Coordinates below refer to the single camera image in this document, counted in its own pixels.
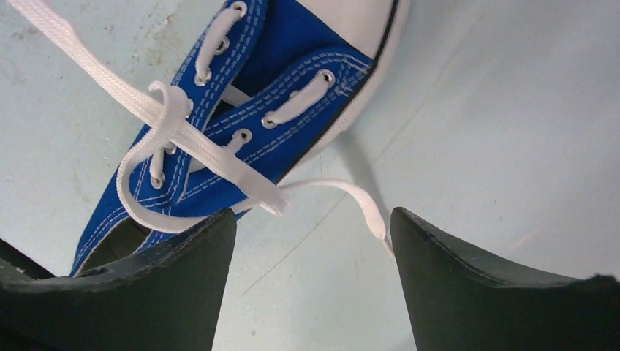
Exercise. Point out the blue sneaker laces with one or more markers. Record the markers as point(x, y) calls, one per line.
point(273, 81)

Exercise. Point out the white shoelace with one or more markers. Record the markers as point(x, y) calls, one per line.
point(168, 124)

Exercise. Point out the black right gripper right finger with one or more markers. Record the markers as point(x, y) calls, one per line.
point(462, 297)

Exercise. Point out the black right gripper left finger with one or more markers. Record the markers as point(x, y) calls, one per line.
point(166, 297)

